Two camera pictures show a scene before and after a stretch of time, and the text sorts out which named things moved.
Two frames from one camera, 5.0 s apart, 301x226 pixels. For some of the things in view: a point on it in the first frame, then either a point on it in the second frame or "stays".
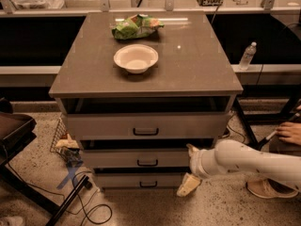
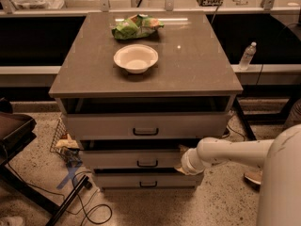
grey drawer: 135,158 stays
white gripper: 196,164 to 188,163
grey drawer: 192,125 stays
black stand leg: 250,136 stays
